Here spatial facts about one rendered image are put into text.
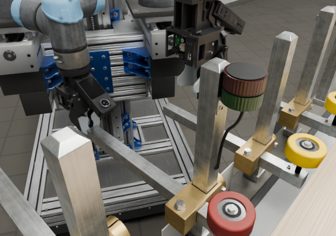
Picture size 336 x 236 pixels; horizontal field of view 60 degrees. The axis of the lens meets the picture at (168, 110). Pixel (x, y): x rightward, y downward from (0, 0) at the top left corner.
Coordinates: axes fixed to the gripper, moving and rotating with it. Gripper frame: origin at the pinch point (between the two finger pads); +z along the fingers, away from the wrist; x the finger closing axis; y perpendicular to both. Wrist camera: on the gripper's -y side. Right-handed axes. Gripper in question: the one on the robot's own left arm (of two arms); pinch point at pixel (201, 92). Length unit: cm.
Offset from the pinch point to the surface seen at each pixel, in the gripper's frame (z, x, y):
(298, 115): 17.6, 9.8, -35.0
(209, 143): 2.6, 9.0, 9.2
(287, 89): 94, -48, -198
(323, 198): 11.9, 26.4, -2.3
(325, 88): 22, 8, -68
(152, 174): 16.1, -2.2, 11.8
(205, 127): -0.3, 8.1, 9.4
